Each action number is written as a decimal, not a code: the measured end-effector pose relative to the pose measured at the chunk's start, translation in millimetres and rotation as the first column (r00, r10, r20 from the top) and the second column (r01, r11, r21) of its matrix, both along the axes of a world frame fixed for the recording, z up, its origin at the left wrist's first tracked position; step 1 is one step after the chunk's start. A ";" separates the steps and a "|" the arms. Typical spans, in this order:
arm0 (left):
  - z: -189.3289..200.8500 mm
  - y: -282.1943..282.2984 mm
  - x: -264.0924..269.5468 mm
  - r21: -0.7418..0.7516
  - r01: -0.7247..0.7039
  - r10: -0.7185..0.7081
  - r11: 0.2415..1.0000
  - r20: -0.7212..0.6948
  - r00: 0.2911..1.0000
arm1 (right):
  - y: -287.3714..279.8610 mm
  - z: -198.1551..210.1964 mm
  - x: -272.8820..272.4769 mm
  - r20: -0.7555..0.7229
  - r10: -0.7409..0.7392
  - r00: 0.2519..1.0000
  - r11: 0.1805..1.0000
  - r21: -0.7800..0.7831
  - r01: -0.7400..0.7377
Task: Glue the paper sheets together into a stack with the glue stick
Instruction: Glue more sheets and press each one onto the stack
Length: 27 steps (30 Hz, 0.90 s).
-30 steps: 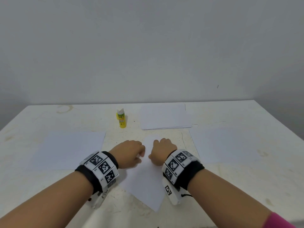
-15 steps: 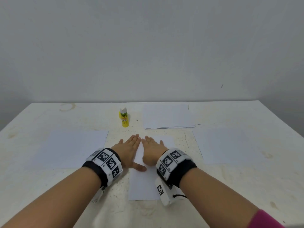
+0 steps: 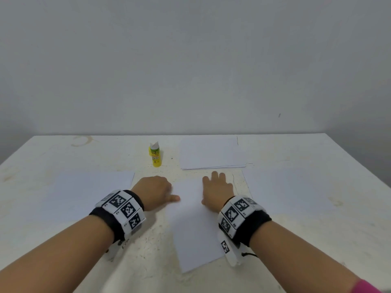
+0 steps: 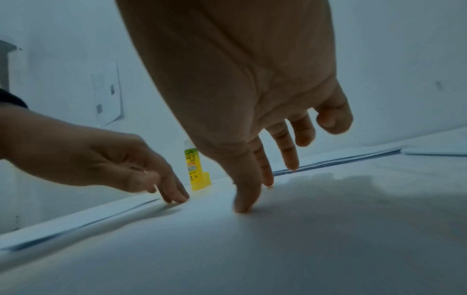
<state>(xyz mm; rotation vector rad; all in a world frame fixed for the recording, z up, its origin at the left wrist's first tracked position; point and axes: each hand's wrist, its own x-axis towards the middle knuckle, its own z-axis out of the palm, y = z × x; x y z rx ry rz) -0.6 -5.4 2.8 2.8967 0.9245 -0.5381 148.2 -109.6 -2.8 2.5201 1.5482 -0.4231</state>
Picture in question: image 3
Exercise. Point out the person's left forearm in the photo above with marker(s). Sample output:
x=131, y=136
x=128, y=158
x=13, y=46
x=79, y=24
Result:
x=52, y=262

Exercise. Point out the yellow glue stick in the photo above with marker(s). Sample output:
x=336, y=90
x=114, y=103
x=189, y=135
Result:
x=156, y=155

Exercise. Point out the black marker wristband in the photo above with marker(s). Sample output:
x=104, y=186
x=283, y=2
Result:
x=119, y=215
x=244, y=219

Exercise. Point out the pink sleeve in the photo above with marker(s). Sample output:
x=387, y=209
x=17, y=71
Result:
x=369, y=286

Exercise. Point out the person's left hand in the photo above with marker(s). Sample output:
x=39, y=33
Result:
x=153, y=192

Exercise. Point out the stack of white paper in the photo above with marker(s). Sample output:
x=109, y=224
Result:
x=85, y=195
x=290, y=189

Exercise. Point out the person's right forearm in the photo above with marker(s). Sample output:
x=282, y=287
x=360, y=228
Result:
x=305, y=262

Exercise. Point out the person's right hand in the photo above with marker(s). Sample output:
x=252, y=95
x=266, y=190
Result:
x=217, y=191

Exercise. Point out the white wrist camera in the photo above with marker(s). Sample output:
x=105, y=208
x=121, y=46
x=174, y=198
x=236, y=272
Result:
x=231, y=250
x=113, y=250

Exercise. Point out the glued white paper sheet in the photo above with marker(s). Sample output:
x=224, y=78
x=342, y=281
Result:
x=211, y=152
x=195, y=241

